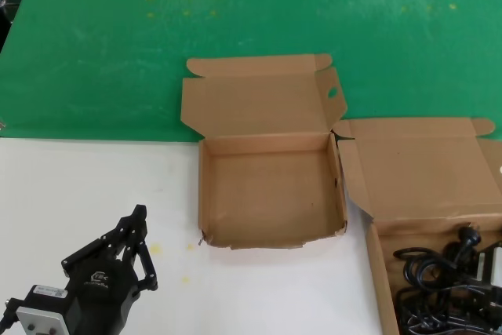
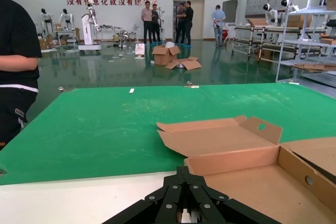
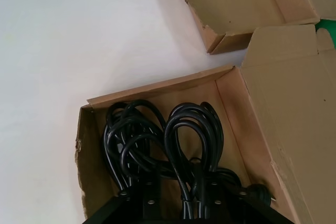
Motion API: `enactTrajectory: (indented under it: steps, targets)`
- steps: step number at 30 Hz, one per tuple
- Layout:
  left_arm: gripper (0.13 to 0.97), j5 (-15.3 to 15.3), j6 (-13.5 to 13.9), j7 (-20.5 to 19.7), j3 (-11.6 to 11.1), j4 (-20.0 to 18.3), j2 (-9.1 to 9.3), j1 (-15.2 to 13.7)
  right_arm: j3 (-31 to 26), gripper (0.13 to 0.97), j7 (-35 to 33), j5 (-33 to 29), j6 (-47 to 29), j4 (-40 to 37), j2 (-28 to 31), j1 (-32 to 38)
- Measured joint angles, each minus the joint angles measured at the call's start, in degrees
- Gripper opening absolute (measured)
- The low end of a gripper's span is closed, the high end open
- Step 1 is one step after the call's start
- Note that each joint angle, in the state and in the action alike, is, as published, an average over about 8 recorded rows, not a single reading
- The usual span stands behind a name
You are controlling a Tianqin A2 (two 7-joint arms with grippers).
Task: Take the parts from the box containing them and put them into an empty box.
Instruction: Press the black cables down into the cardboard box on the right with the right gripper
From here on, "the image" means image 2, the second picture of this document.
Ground flattened cardboard box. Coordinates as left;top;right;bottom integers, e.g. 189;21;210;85
164;56;202;71

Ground person in black shirt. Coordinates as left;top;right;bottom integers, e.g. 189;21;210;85
0;0;43;152

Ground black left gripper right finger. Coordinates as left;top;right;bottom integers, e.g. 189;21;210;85
183;166;283;224

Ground flat cardboard sheets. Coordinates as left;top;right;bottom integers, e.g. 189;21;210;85
292;62;336;72

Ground white work table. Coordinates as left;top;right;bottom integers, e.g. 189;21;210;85
54;28;78;47

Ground white carton with print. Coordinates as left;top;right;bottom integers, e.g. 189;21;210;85
134;42;146;58

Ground man in blue shirt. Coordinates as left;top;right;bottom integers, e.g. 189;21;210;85
212;4;226;48

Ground white tube frame rack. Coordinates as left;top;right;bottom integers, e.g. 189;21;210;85
230;23;328;63

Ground grey metal shelf rack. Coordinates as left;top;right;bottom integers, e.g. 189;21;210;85
275;0;336;88

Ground white pedestal robot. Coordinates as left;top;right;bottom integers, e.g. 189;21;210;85
78;0;102;51

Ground man in black shirt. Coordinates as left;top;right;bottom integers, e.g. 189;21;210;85
183;0;194;46

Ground man in pink shirt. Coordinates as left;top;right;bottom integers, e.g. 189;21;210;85
141;1;154;45

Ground white standing fan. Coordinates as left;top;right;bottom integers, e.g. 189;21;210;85
132;23;140;42

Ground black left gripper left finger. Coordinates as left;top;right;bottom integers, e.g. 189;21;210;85
101;166;187;224

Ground open cardboard box torn corner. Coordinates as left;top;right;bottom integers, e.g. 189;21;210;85
156;115;336;224

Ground beige double door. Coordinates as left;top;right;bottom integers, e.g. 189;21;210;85
172;0;205;41

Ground white black humanoid robot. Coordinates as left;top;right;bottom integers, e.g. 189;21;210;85
39;8;53;37
280;0;300;27
262;3;279;27
58;8;76;31

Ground green table mat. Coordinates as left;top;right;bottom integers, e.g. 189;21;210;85
0;82;336;186

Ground man in striped shirt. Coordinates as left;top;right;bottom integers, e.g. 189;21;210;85
175;2;186;45

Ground open cardboard shipping box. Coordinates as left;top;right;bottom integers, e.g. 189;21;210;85
151;44;181;66

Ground stacked cardboard boxes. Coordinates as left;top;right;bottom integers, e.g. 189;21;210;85
38;34;55;50

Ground red plastic box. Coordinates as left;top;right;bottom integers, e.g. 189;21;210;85
222;28;235;40

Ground black display screen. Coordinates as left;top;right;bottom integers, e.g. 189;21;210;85
222;0;238;23

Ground man in grey shirt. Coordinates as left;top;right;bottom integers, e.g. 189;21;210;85
151;3;162;44

